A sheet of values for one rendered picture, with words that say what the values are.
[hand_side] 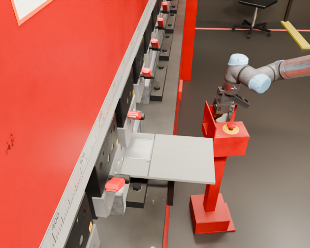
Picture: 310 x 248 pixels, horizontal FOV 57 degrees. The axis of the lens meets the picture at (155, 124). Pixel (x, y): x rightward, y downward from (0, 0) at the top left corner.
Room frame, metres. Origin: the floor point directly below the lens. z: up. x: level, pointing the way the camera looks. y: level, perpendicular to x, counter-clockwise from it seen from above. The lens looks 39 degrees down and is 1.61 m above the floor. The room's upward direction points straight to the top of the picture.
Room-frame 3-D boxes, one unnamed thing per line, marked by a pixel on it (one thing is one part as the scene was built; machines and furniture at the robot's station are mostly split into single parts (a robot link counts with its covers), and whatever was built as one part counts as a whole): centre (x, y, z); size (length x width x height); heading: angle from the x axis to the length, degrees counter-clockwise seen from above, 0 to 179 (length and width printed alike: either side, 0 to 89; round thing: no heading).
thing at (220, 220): (1.03, -0.36, 0.06); 0.25 x 0.20 x 0.12; 95
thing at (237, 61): (1.08, -0.34, 1.03); 0.09 x 0.08 x 0.11; 32
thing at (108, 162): (0.40, 0.13, 1.18); 0.15 x 0.09 x 0.17; 173
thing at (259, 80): (1.01, -0.41, 1.03); 0.11 x 0.11 x 0.08; 32
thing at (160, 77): (1.22, -0.02, 0.89); 0.30 x 0.05 x 0.03; 173
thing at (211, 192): (1.03, -0.33, 0.39); 0.06 x 0.06 x 0.54; 5
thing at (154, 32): (1.19, 0.04, 1.18); 0.15 x 0.09 x 0.17; 173
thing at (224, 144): (1.03, -0.33, 0.75); 0.20 x 0.16 x 0.18; 5
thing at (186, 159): (0.61, -0.04, 1.00); 0.26 x 0.18 x 0.01; 83
